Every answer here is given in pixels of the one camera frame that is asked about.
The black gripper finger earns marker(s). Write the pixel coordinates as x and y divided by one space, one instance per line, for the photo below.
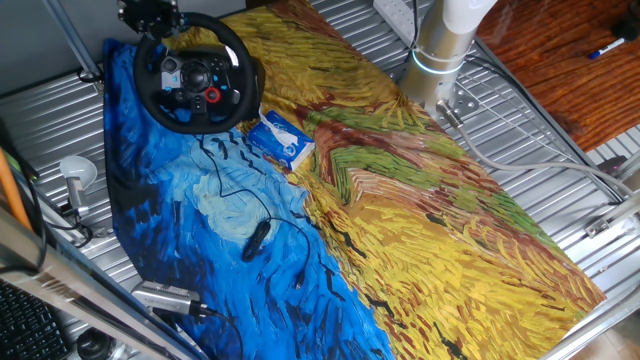
165 27
150 29

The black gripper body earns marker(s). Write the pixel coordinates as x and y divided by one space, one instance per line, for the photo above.
147 11

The black racing steering wheel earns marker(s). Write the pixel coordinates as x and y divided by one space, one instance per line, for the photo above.
150 105

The black wheel base housing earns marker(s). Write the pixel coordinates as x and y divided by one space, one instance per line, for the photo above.
260 85

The slanted aluminium pole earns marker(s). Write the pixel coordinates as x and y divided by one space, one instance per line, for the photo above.
75 42

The white dome stand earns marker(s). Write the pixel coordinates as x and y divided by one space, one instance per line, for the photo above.
77 170

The blue tissue pack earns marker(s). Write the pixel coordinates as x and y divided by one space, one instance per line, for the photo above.
287 147

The orange pole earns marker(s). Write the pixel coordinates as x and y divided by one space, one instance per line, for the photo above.
12 192

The white power strip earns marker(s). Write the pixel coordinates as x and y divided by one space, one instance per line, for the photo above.
395 15

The painted blue yellow tablecloth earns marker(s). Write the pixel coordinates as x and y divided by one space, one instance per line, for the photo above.
400 225

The black keyboard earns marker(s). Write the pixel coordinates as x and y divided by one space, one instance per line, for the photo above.
27 325

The black round knob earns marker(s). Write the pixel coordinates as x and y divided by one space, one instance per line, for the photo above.
95 345

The brown wooden desk top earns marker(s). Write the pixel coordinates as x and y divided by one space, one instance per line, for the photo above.
560 80

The blue marker pen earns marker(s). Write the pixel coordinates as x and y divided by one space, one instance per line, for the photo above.
605 49

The black object on desk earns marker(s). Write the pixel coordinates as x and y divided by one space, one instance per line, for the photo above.
627 27

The small black box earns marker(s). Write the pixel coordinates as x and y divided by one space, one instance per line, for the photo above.
612 164

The silver depth camera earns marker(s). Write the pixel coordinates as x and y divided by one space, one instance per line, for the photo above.
165 297

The aluminium frame bar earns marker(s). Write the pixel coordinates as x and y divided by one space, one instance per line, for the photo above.
75 290

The metal rail bracket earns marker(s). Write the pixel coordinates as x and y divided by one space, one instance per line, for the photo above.
602 225

